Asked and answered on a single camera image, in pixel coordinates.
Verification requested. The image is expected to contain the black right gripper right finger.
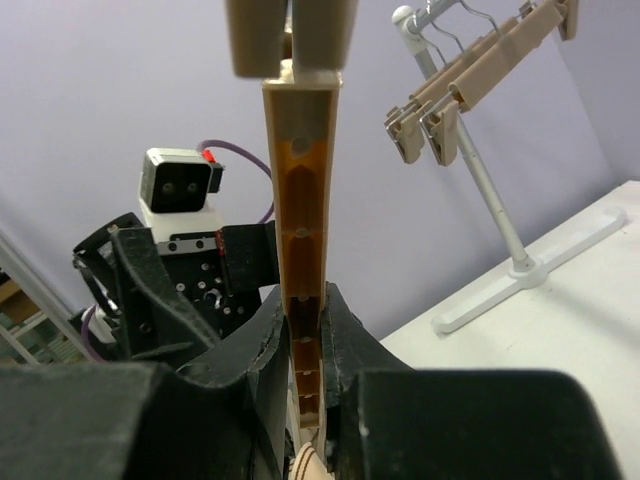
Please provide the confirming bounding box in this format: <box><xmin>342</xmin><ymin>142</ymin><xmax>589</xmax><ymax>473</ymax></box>
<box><xmin>320</xmin><ymin>283</ymin><xmax>623</xmax><ymax>479</ymax></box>

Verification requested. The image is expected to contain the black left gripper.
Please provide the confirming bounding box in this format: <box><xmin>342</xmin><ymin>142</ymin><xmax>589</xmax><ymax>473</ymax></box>
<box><xmin>73</xmin><ymin>213</ymin><xmax>280</xmax><ymax>360</ymax></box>

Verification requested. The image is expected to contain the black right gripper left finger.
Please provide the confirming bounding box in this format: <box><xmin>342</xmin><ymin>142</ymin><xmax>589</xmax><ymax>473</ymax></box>
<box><xmin>1</xmin><ymin>290</ymin><xmax>289</xmax><ymax>479</ymax></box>

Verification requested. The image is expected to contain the beige hanger with cream underwear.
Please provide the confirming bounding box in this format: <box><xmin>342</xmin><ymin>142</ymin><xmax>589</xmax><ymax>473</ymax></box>
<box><xmin>225</xmin><ymin>1</ymin><xmax>358</xmax><ymax>455</ymax></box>

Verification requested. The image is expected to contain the beige clip hanger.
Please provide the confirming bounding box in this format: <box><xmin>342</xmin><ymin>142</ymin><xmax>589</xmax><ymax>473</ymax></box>
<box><xmin>382</xmin><ymin>0</ymin><xmax>556</xmax><ymax>164</ymax></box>

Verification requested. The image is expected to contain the cream underwear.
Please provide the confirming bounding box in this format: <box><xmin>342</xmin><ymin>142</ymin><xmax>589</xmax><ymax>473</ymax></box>
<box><xmin>288</xmin><ymin>442</ymin><xmax>334</xmax><ymax>480</ymax></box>

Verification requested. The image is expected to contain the white metal clothes rack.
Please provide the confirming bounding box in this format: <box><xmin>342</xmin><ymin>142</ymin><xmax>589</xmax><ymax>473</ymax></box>
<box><xmin>384</xmin><ymin>1</ymin><xmax>627</xmax><ymax>336</ymax></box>

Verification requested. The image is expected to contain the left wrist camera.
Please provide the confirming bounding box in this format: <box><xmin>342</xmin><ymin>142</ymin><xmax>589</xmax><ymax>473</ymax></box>
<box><xmin>139</xmin><ymin>147</ymin><xmax>225</xmax><ymax>256</ymax></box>

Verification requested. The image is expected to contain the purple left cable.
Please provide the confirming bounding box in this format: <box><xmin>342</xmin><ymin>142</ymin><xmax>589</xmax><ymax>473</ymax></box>
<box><xmin>79</xmin><ymin>138</ymin><xmax>276</xmax><ymax>361</ymax></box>

